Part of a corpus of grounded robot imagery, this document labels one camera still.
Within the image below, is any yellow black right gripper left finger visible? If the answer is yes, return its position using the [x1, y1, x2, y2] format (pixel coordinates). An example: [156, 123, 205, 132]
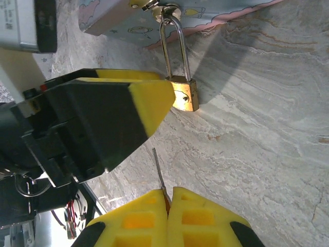
[73, 189, 170, 247]

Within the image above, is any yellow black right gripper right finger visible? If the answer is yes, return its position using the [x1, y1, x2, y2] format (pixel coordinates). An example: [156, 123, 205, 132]
[167, 186, 265, 247]

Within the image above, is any small silver key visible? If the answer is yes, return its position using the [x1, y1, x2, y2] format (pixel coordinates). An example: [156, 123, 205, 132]
[152, 147, 172, 208]

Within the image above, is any brass padlock with long shackle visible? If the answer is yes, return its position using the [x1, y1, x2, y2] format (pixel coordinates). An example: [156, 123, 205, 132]
[158, 14, 200, 113]

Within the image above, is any pastel printed tin box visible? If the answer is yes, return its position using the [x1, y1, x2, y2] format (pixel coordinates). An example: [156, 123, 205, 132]
[78, 0, 285, 49]

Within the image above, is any metal hasp of box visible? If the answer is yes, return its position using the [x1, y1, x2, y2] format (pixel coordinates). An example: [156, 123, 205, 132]
[130, 0, 182, 22]

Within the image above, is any black table frame bar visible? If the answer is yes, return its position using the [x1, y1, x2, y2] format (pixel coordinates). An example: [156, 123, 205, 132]
[76, 183, 108, 227]

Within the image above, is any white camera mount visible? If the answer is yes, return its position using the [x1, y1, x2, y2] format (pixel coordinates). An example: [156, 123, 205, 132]
[0, 47, 47, 118]

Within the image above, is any red black cable bundle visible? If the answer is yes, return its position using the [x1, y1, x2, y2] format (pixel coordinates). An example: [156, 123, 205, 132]
[50, 197, 87, 240]

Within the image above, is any silver black wrist camera box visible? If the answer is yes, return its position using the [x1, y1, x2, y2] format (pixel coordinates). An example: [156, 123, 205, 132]
[0, 0, 58, 54]

